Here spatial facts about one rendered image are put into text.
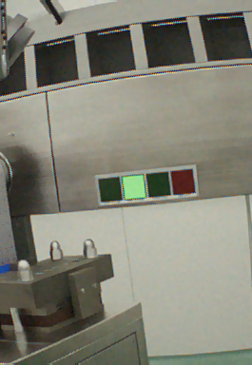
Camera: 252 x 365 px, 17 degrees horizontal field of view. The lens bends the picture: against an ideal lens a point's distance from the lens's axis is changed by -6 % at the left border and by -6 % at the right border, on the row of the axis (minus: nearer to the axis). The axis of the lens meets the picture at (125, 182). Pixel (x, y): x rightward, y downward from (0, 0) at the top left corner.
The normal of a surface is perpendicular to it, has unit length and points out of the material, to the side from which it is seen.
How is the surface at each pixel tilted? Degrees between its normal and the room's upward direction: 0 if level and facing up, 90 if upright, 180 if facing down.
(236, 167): 90
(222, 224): 90
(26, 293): 90
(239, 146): 90
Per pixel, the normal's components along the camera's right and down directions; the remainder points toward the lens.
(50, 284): 0.90, -0.10
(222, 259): -0.41, 0.10
